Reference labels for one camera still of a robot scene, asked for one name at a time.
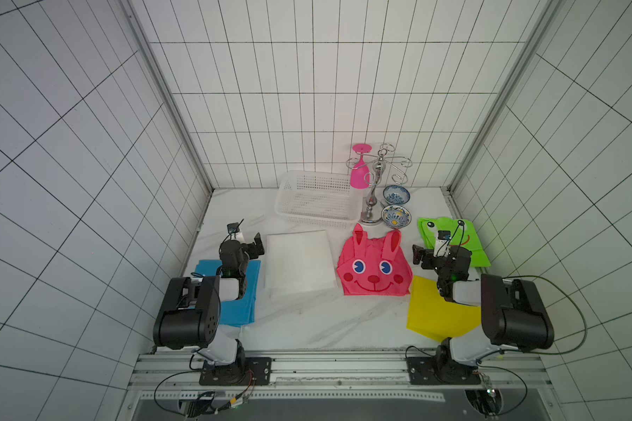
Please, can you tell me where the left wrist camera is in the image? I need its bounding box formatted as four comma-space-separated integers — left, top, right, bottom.
226, 220, 244, 242

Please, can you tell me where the far blue patterned bowl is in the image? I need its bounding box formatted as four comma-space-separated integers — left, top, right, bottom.
383, 185, 411, 205

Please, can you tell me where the silver metal glass rack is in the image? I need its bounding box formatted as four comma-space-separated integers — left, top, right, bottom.
347, 143, 413, 226

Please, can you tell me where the blue raincoat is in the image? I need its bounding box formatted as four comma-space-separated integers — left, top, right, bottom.
220, 260, 262, 327

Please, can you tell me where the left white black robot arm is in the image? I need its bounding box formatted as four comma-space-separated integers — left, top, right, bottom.
153, 231, 272, 386

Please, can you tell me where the green frog face raincoat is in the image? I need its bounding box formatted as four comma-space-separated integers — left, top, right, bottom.
418, 218, 491, 268

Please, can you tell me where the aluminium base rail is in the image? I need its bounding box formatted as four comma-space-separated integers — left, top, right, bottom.
128, 349, 554, 403

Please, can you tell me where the pink bunny face raincoat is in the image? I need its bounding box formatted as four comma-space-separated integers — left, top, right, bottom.
336, 224, 414, 296

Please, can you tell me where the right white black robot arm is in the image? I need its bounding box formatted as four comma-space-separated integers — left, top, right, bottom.
406, 245, 554, 385

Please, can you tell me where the pink plastic wine glass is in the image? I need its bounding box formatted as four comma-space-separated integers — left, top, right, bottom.
350, 144, 372, 189

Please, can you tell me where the near blue patterned bowl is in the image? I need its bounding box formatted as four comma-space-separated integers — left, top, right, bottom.
381, 205, 412, 229

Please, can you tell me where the white plastic perforated basket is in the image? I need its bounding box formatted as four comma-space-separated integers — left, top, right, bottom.
274, 171, 362, 230

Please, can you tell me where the yellow folded raincoat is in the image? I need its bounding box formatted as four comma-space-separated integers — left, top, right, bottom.
407, 276, 481, 342

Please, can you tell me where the blue patterned bowl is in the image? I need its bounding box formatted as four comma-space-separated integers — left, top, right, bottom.
381, 205, 412, 229
383, 185, 411, 205

